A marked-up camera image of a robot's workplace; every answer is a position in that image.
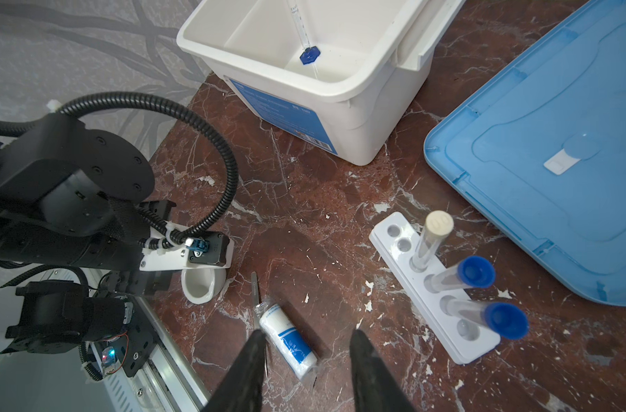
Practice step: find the white test tube rack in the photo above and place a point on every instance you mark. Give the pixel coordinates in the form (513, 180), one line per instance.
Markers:
(395, 239)

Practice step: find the white plastic storage bin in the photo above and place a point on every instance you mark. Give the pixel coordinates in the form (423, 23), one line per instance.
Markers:
(375, 57)

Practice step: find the large white ceramic dish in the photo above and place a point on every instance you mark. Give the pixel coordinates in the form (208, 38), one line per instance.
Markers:
(200, 285)

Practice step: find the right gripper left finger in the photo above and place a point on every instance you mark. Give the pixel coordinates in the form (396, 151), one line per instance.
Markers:
(242, 387)

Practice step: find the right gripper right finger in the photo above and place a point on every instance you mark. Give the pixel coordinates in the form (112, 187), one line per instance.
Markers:
(374, 388)

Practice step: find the blue base small flask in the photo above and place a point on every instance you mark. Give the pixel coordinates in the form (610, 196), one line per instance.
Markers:
(310, 52)

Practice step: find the blue plastic bin lid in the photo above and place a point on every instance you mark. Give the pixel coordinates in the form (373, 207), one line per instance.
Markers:
(540, 151)

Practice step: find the cork-stoppered glass test tube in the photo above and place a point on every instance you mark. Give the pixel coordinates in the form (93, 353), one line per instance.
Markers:
(437, 228)

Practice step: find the white gauze roll blue label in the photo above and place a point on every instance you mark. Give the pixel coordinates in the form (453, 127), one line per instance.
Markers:
(280, 330)

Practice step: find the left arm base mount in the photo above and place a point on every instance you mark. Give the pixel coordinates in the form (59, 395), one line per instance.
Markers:
(58, 316)

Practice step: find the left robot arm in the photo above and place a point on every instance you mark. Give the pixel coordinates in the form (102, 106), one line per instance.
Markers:
(72, 196)

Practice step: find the aluminium front rail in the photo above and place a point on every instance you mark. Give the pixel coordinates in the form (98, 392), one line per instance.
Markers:
(156, 375)

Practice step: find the blue-capped test tube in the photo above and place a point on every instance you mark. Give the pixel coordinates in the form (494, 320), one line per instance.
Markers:
(472, 272)
(507, 320)

